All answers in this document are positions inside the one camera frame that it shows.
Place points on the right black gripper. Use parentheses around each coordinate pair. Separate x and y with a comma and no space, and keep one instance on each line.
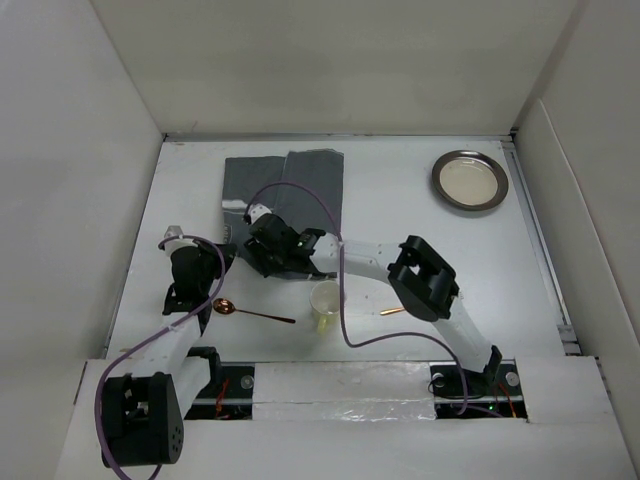
(258,250)

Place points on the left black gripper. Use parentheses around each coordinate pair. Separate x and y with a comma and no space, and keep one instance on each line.
(212,253)

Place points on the grey cloth placemat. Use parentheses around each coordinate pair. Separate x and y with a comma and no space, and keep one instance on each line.
(306,191)

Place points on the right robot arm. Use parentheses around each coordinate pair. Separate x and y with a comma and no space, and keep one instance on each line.
(423,281)

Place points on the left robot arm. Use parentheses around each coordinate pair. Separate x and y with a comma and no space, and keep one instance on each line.
(139,414)

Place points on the copper spoon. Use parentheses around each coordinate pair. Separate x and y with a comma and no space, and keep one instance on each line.
(226,307)

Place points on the yellow mug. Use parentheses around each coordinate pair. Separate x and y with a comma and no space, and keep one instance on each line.
(325,305)

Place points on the copper fork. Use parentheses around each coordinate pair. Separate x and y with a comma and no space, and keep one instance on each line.
(391,311)

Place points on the round metal plate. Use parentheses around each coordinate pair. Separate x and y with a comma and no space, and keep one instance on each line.
(469,180)

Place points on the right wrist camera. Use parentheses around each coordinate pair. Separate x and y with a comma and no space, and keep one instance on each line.
(254,212)

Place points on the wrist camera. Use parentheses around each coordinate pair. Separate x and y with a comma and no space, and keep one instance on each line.
(254,212)
(174,240)

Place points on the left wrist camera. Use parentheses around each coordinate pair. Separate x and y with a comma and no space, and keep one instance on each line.
(174,240)

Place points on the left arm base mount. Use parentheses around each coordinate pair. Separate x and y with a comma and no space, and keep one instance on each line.
(229,394)

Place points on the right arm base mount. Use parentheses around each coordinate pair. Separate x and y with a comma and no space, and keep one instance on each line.
(501,397)

